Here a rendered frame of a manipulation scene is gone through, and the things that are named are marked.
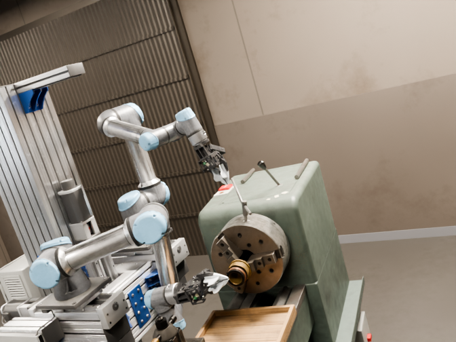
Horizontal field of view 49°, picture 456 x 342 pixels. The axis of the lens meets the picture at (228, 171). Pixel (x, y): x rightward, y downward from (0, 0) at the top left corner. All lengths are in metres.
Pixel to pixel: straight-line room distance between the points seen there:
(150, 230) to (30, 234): 0.76
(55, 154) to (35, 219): 0.30
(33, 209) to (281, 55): 2.69
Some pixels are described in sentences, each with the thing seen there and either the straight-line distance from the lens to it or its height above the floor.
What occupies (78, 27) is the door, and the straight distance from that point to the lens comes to 5.40.
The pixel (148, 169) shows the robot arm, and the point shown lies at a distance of 2.49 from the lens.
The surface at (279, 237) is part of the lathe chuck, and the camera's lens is 2.06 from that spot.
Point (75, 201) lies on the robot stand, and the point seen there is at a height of 1.47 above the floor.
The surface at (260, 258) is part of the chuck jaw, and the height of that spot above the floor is 1.11.
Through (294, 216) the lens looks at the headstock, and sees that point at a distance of 2.12.
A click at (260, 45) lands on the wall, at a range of 4.43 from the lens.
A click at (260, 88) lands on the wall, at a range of 4.49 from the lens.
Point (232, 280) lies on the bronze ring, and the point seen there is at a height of 1.06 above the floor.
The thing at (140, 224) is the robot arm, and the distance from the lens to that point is 1.82.
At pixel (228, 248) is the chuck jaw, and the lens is 2.03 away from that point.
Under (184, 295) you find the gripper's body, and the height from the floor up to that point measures 1.11.
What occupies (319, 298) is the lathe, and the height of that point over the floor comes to 0.79.
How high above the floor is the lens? 1.89
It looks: 12 degrees down
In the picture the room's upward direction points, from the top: 16 degrees counter-clockwise
